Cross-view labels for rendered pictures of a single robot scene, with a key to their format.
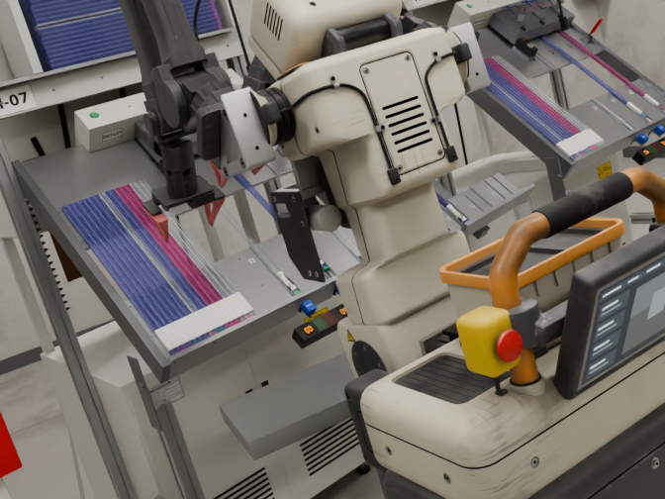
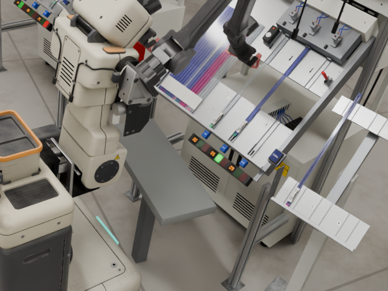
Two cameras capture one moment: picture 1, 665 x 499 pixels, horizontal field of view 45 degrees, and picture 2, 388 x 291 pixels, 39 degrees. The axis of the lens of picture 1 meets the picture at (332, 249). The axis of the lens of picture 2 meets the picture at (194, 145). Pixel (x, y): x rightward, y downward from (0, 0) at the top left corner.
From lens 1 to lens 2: 2.24 m
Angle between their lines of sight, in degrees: 68
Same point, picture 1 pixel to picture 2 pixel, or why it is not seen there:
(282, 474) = (223, 190)
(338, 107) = (54, 40)
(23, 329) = not seen: outside the picture
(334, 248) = (255, 135)
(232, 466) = (209, 161)
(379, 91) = (66, 50)
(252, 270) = (222, 101)
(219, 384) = not seen: hidden behind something
